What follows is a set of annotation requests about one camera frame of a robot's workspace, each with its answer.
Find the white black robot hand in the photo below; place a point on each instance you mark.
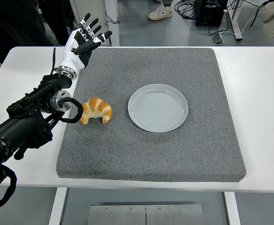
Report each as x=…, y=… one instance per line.
x=72, y=52

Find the golden croissant bread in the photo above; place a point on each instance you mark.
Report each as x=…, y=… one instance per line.
x=97, y=107

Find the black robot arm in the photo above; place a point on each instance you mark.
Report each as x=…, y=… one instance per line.
x=22, y=126

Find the light grey round plate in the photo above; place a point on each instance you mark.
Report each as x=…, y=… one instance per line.
x=157, y=110

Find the grey metal plate with screws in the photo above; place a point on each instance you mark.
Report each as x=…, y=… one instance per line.
x=146, y=215

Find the white cabinet panel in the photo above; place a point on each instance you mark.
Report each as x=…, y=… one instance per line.
x=97, y=9

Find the person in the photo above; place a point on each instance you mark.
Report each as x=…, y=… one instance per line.
x=12, y=25

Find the person's white shoe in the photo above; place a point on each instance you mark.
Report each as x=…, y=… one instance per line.
x=160, y=13

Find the person's leg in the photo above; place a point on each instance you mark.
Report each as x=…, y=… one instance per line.
x=166, y=2

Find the grey felt mat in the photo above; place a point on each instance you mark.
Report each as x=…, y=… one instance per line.
x=150, y=152

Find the black computer case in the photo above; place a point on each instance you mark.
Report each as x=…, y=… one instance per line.
x=210, y=12

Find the grey power adapter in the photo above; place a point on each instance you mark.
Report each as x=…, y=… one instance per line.
x=218, y=38

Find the white table leg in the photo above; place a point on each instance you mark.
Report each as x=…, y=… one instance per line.
x=57, y=206
x=232, y=208

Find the beige fabric bag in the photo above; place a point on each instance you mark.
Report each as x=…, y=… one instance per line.
x=273, y=18

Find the white square post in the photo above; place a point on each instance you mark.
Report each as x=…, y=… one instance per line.
x=112, y=14

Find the white desk frame leg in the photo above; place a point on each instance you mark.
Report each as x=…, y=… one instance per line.
x=235, y=21

